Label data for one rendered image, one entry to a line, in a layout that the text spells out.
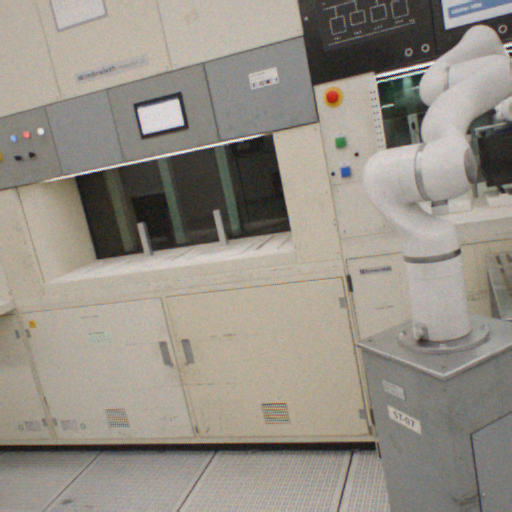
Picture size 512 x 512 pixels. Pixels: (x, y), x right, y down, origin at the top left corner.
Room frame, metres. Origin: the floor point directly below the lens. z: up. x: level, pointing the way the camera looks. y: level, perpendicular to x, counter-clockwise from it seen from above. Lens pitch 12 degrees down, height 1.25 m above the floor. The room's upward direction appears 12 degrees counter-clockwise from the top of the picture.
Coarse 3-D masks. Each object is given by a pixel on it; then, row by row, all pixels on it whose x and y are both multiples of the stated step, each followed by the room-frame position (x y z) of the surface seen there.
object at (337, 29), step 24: (336, 0) 1.87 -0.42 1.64; (360, 0) 1.85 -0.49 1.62; (384, 0) 1.82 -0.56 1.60; (408, 0) 1.80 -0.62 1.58; (336, 24) 1.88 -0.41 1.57; (360, 24) 1.85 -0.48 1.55; (384, 24) 1.83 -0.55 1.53; (408, 24) 1.80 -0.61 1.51; (336, 48) 1.88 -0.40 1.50; (408, 120) 2.62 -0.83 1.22; (480, 120) 2.57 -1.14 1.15; (504, 120) 2.48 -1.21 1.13; (408, 144) 2.68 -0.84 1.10; (480, 168) 2.57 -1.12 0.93
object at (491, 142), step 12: (480, 132) 2.11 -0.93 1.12; (504, 132) 1.91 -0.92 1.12; (480, 144) 2.01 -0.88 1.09; (492, 144) 1.92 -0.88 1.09; (504, 144) 1.91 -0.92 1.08; (480, 156) 2.08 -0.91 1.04; (492, 156) 1.92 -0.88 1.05; (504, 156) 1.91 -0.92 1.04; (492, 168) 1.93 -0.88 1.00; (504, 168) 1.91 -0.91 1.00; (492, 180) 1.93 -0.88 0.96; (504, 180) 1.92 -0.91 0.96; (504, 192) 1.92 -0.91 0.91
